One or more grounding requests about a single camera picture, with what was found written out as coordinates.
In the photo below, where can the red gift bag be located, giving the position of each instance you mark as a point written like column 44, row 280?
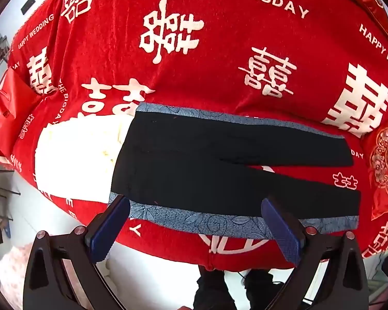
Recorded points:
column 9, row 116

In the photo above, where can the red printed blanket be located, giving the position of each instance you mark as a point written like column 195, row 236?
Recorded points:
column 213, row 71

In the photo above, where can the person's right leg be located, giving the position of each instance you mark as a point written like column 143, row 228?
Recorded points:
column 262, row 289

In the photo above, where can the red pillow with gold pattern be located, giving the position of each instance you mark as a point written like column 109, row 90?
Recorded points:
column 386, row 161

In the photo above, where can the cream fuzzy cloth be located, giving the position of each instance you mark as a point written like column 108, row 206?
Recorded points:
column 74, row 168

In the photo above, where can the black pants with blue stripes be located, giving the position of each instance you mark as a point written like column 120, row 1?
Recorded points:
column 197, row 168

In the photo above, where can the pink patterned rug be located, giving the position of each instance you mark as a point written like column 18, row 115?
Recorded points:
column 11, row 274

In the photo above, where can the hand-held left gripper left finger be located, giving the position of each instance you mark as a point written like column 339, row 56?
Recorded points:
column 108, row 229

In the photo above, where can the black wall switch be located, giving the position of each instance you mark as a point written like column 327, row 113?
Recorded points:
column 28, row 5

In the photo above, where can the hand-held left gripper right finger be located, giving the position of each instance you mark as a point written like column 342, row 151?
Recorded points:
column 283, row 232

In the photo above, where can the red satin pillow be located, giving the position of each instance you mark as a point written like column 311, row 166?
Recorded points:
column 371, row 3

